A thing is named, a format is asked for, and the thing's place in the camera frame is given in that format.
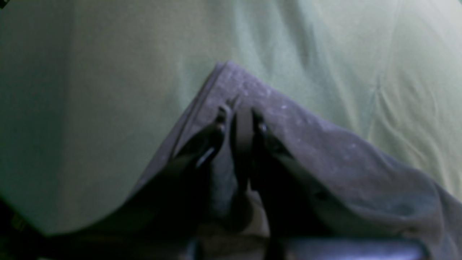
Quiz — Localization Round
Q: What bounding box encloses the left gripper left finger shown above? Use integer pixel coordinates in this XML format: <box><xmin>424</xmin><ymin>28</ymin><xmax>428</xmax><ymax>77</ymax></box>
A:
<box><xmin>90</xmin><ymin>107</ymin><xmax>229</xmax><ymax>260</ymax></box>

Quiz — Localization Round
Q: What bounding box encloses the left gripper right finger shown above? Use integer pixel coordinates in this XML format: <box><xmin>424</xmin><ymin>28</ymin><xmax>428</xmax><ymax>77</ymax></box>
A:
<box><xmin>251</xmin><ymin>108</ymin><xmax>347</xmax><ymax>260</ymax></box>

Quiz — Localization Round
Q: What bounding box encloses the grey t-shirt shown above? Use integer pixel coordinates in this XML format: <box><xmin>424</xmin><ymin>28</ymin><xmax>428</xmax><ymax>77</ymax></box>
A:
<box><xmin>134</xmin><ymin>61</ymin><xmax>462</xmax><ymax>260</ymax></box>

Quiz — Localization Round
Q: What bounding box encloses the pale green table cloth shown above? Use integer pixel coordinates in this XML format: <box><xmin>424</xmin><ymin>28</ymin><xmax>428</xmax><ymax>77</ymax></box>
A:
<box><xmin>1</xmin><ymin>0</ymin><xmax>461</xmax><ymax>233</ymax></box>

